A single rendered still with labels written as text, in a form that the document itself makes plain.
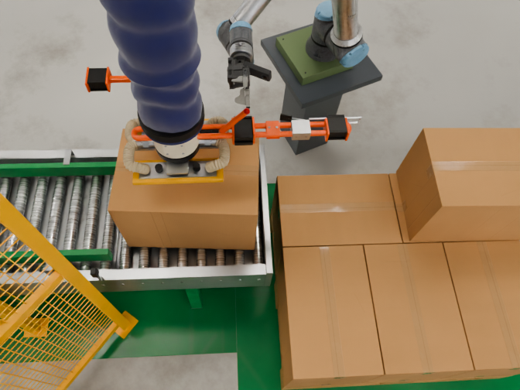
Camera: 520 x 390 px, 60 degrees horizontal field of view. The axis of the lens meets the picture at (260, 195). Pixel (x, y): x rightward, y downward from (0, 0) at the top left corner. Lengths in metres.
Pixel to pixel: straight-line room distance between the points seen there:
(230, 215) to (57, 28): 2.63
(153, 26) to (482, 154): 1.57
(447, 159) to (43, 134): 2.55
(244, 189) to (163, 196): 0.33
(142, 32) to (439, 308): 1.75
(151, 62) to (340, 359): 1.46
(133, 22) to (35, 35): 2.92
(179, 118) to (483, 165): 1.35
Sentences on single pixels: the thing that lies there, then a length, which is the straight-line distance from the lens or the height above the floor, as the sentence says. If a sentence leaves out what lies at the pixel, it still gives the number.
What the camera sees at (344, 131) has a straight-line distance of 1.71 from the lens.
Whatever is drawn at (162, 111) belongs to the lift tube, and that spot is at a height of 1.46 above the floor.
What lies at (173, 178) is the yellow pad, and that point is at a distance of 1.73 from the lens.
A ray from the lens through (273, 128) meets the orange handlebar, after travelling 1.69.
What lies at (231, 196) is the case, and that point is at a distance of 1.85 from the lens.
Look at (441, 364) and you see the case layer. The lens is 2.25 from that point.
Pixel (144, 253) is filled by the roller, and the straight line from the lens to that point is 2.22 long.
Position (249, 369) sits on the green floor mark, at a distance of 2.61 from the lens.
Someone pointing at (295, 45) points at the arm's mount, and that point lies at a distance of 2.58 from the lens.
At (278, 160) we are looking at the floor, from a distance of 3.06.
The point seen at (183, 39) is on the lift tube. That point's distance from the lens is 1.25.
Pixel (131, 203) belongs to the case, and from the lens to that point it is 1.88.
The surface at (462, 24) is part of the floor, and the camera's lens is 4.34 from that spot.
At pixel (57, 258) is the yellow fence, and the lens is 1.66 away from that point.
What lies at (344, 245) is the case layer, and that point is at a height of 0.54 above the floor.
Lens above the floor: 2.59
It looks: 62 degrees down
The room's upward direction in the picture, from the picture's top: 6 degrees clockwise
